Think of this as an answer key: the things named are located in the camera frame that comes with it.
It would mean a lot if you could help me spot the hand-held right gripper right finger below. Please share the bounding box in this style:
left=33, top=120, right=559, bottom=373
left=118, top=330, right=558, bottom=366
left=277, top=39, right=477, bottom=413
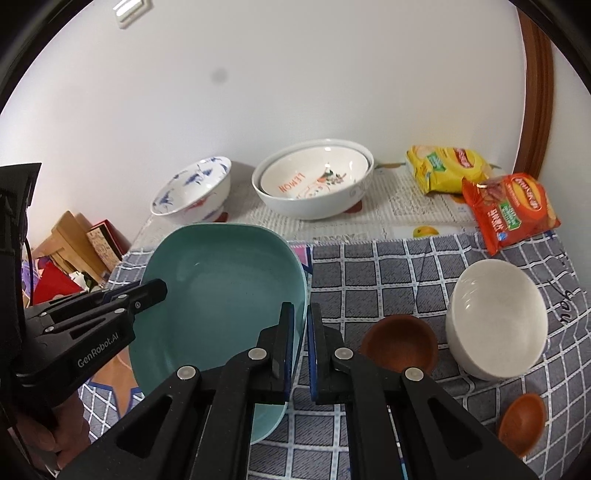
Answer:
left=308, top=302, right=539, bottom=480

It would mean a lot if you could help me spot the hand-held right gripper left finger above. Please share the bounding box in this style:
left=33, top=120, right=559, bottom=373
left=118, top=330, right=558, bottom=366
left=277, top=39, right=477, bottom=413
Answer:
left=58, top=302, right=296, bottom=480

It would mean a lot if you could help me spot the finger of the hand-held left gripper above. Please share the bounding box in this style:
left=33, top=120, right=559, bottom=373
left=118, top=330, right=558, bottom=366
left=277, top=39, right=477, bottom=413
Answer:
left=25, top=279, right=168, bottom=339
left=90, top=284, right=141, bottom=301

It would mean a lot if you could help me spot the teal plate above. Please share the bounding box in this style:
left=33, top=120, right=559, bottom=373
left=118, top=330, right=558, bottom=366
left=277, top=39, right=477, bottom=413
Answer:
left=128, top=223, right=309, bottom=446

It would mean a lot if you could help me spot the small brown bowl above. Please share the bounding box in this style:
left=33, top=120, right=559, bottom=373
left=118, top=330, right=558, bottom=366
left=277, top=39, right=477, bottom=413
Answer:
left=498, top=393, right=548, bottom=459
left=360, top=315, right=439, bottom=374

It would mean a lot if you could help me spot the plain white bowl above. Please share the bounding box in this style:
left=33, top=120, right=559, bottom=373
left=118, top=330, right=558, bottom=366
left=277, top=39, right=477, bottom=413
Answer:
left=445, top=258, right=549, bottom=381

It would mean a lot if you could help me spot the person's left hand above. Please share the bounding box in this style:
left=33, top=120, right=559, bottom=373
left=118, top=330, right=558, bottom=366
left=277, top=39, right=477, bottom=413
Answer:
left=16, top=392, right=98, bottom=469

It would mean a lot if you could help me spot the patterned beige book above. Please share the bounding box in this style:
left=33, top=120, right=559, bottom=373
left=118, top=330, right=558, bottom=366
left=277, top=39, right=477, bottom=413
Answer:
left=87, top=228, right=122, bottom=273

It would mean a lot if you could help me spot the red paper bag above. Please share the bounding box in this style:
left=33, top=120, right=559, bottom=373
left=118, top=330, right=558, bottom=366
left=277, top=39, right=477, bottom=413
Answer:
left=30, top=265, right=88, bottom=308

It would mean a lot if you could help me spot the red book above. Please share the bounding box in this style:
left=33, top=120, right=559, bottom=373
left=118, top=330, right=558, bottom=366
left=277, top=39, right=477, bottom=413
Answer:
left=90, top=220, right=132, bottom=259

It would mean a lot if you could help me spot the grey checked cloth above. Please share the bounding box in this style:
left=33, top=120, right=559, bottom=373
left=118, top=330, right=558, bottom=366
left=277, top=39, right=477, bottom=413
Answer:
left=76, top=233, right=591, bottom=480

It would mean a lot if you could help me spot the blue crane print bowl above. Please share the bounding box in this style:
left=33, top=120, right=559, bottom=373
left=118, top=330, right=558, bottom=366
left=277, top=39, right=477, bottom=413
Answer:
left=150, top=156, right=232, bottom=225

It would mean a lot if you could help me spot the large white bowl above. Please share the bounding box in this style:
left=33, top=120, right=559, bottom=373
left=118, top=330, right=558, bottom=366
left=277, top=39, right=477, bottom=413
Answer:
left=252, top=138, right=375, bottom=221

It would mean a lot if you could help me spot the white flower print bowl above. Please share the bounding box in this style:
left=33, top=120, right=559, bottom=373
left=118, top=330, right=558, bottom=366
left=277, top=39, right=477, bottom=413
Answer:
left=257, top=145, right=370, bottom=200

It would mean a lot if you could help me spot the yellow snack packet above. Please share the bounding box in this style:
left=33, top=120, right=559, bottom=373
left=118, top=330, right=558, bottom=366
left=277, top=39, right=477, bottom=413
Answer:
left=405, top=145, right=492, bottom=195

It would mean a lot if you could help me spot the red snack packet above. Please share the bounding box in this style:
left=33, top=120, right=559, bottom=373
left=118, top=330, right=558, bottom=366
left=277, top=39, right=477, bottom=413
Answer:
left=462, top=174, right=561, bottom=257

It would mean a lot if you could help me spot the white wall switch plate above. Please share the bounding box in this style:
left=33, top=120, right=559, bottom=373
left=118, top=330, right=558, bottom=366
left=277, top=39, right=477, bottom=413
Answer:
left=113, top=0, right=153, bottom=29

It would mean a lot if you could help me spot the brown wooden door frame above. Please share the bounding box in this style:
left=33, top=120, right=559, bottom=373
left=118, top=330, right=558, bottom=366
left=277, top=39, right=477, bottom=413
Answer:
left=512, top=21, right=555, bottom=178

